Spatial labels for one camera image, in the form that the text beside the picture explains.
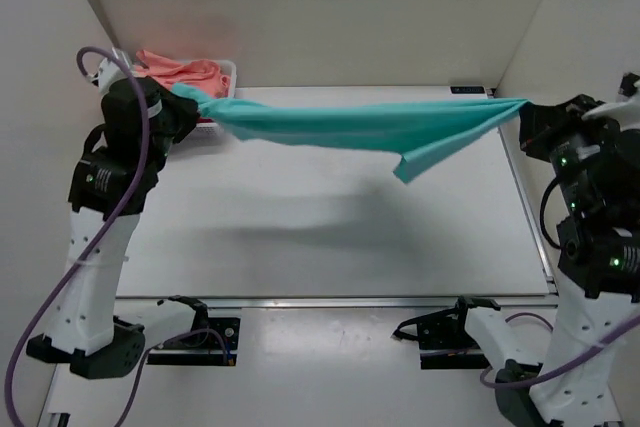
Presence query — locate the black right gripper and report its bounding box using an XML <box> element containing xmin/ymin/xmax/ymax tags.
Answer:
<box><xmin>513</xmin><ymin>90</ymin><xmax>613</xmax><ymax>202</ymax></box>

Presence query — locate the teal t shirt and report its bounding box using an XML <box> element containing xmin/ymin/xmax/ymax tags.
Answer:
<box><xmin>198</xmin><ymin>98</ymin><xmax>527</xmax><ymax>184</ymax></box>

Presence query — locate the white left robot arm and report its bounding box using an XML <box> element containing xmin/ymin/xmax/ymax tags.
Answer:
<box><xmin>26</xmin><ymin>49</ymin><xmax>209</xmax><ymax>380</ymax></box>

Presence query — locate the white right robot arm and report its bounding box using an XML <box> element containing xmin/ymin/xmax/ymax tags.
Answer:
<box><xmin>448</xmin><ymin>95</ymin><xmax>639</xmax><ymax>426</ymax></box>

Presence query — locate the white plastic basket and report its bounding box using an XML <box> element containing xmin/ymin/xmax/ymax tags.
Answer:
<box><xmin>189</xmin><ymin>59</ymin><xmax>237</xmax><ymax>142</ymax></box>

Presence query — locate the pink t shirt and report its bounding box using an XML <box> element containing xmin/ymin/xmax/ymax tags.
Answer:
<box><xmin>136</xmin><ymin>50</ymin><xmax>232</xmax><ymax>98</ymax></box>

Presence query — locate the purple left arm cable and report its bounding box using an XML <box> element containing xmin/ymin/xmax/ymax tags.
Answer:
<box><xmin>0</xmin><ymin>46</ymin><xmax>226</xmax><ymax>427</ymax></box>

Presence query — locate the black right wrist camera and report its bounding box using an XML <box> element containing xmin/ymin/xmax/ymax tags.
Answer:
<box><xmin>579</xmin><ymin>71</ymin><xmax>640</xmax><ymax>123</ymax></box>

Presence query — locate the aluminium table rail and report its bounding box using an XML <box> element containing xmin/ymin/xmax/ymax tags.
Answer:
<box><xmin>204</xmin><ymin>295</ymin><xmax>559</xmax><ymax>311</ymax></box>

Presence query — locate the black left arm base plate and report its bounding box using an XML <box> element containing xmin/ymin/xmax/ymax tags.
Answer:
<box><xmin>147</xmin><ymin>317</ymin><xmax>241</xmax><ymax>367</ymax></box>

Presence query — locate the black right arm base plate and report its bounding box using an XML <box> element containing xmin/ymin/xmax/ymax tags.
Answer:
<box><xmin>392</xmin><ymin>296</ymin><xmax>501</xmax><ymax>370</ymax></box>

